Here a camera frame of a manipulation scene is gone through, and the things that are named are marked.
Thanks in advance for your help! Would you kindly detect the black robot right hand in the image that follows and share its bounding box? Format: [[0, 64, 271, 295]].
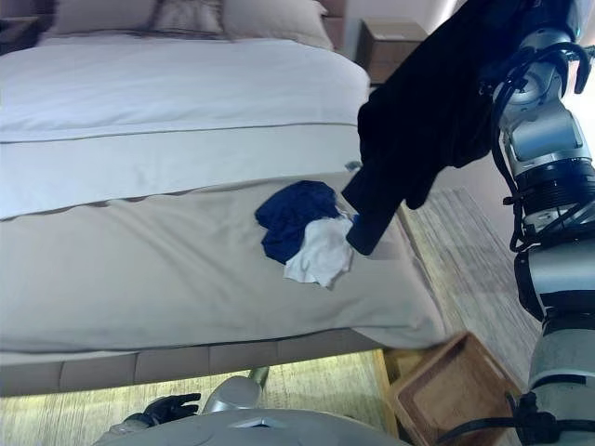
[[527, 0, 580, 33]]

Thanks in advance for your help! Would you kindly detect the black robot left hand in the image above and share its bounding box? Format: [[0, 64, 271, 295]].
[[141, 392, 202, 426]]

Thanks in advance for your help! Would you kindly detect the dark navy garment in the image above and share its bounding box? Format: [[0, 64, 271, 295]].
[[341, 0, 536, 256]]

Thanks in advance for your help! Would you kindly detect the beige bed blanket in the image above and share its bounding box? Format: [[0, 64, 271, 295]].
[[0, 169, 450, 354]]

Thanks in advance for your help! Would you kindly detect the brown wicker basket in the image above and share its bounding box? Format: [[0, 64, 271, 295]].
[[393, 332, 524, 446]]

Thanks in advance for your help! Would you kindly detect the silver robot left leg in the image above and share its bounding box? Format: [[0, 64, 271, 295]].
[[203, 366, 271, 414]]

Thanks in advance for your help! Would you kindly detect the grey robot torso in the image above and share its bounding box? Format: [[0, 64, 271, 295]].
[[99, 407, 415, 446]]

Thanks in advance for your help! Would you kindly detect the brown nightstand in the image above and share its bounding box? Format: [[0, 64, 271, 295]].
[[355, 18, 431, 85], [0, 16, 42, 57]]

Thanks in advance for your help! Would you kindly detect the white garment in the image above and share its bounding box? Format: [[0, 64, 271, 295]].
[[283, 214, 357, 290]]

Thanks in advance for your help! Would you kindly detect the brown tufted headboard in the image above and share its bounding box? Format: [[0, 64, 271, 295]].
[[320, 0, 350, 52]]

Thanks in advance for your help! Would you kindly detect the blue garment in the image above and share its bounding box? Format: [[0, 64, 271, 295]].
[[254, 179, 338, 267]]

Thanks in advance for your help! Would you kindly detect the beige pillow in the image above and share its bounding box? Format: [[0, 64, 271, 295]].
[[44, 0, 159, 39], [221, 0, 335, 50]]

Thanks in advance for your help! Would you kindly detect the white duvet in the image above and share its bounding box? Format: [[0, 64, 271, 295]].
[[0, 35, 372, 222]]

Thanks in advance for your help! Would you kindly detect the grey patterned pillow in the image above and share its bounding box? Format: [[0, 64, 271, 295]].
[[139, 0, 229, 37]]

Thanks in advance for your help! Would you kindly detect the beige upholstered bed frame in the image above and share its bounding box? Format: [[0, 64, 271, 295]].
[[0, 337, 385, 399]]

